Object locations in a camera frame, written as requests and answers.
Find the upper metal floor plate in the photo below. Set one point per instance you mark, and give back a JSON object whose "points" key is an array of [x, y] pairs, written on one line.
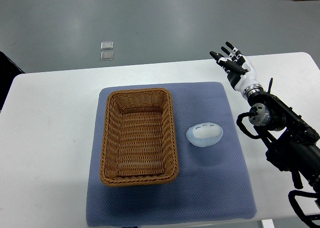
{"points": [[107, 45]]}

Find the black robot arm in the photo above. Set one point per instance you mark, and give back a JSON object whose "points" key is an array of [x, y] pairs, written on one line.
{"points": [[290, 141]]}

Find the blue quilted mat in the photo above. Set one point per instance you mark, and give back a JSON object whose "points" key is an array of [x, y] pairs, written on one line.
{"points": [[212, 184]]}

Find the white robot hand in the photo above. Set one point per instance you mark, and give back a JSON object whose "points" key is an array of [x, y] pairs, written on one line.
{"points": [[234, 64]]}

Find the pale blue plush toy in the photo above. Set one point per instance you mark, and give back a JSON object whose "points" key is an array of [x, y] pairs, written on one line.
{"points": [[204, 134]]}

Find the brown wicker basket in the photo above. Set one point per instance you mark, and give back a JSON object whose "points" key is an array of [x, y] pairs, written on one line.
{"points": [[139, 139]]}

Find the black chair edge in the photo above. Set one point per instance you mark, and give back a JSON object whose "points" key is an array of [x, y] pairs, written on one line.
{"points": [[8, 71]]}

